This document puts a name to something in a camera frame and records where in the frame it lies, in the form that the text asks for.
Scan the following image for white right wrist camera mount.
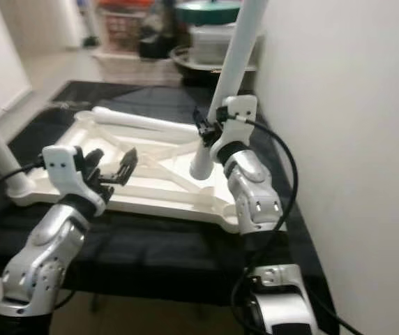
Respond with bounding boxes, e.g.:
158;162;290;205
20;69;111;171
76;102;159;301
210;96;258;163

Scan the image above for clear plastic storage box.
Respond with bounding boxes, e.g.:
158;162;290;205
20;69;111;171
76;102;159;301
189;24;235;67

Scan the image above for dark green round lid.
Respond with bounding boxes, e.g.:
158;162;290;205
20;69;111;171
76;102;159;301
175;0;242;27

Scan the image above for orange lid storage box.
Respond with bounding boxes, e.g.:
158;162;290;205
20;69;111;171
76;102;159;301
98;0;158;53

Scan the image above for black floor mop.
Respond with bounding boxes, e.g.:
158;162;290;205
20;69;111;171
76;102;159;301
81;0;101;48

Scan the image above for black table cloth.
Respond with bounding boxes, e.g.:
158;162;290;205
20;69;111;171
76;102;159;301
0;80;340;335

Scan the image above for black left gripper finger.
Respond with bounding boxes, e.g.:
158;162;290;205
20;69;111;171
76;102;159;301
84;148;108;179
113;148;140;188

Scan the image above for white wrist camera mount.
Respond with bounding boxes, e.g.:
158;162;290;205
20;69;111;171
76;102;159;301
41;145;106;217
210;96;258;163

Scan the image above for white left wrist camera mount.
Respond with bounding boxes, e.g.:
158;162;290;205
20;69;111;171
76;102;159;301
41;145;106;217

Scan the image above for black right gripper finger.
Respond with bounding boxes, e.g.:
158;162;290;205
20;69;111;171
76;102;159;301
191;108;213;139

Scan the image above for white plastic children table top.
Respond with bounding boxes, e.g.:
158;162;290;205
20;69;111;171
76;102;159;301
10;110;242;235

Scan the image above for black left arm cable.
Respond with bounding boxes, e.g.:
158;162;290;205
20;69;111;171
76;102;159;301
0;161;47;308

